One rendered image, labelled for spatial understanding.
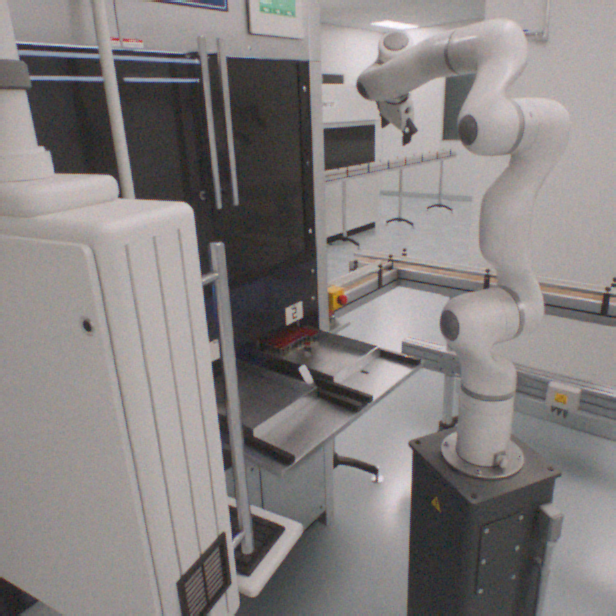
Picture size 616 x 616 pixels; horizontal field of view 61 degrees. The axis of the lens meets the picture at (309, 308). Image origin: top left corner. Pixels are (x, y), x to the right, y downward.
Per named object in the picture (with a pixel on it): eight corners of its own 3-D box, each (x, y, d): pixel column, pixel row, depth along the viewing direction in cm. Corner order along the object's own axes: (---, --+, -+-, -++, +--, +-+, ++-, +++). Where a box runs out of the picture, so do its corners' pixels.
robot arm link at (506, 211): (455, 334, 120) (510, 321, 126) (491, 356, 110) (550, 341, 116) (476, 99, 101) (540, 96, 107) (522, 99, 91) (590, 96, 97)
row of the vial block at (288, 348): (277, 358, 176) (276, 346, 175) (310, 340, 189) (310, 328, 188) (281, 360, 175) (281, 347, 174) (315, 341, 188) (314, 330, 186)
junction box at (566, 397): (544, 404, 222) (547, 385, 219) (548, 399, 226) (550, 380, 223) (575, 413, 215) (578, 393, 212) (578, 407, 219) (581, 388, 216)
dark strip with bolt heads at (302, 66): (308, 310, 185) (297, 62, 157) (316, 306, 188) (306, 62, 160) (310, 311, 184) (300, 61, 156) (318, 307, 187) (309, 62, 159)
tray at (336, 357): (253, 358, 178) (252, 349, 177) (302, 333, 197) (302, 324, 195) (334, 386, 158) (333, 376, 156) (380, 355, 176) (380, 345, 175)
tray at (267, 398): (171, 400, 154) (169, 390, 152) (236, 367, 172) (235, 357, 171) (254, 440, 133) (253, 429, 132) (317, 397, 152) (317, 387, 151)
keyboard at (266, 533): (106, 513, 121) (105, 505, 120) (150, 478, 133) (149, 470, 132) (249, 578, 103) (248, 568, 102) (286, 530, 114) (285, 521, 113)
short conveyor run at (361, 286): (310, 335, 203) (309, 297, 198) (281, 327, 213) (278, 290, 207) (400, 288, 253) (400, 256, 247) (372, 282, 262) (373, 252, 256)
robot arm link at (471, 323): (527, 393, 118) (539, 292, 109) (460, 413, 111) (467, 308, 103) (489, 371, 128) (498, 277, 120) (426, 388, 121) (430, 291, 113)
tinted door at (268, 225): (219, 281, 150) (194, 54, 130) (312, 248, 181) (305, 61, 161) (220, 281, 150) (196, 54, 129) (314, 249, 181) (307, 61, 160)
